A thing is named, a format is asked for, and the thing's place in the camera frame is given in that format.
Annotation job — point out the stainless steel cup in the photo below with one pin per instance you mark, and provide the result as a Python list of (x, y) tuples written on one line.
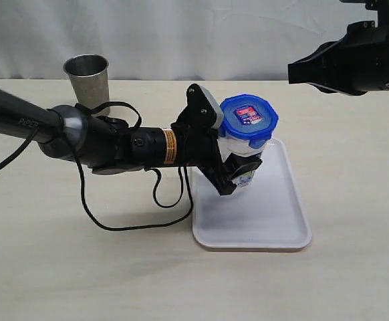
[(88, 75)]

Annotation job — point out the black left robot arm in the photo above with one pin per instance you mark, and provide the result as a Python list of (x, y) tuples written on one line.
[(110, 146)]

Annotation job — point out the white rectangular tray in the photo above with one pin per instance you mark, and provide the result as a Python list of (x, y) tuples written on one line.
[(265, 215)]

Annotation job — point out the blue container lid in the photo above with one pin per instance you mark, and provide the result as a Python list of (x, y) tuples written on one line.
[(248, 118)]

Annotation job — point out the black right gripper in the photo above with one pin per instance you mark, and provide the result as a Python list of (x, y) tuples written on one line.
[(366, 58)]

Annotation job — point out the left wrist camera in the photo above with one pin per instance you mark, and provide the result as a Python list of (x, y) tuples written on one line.
[(203, 110)]

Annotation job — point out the clear plastic container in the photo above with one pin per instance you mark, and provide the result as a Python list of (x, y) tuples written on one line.
[(242, 157)]

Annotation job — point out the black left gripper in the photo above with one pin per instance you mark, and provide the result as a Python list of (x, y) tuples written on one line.
[(198, 147)]

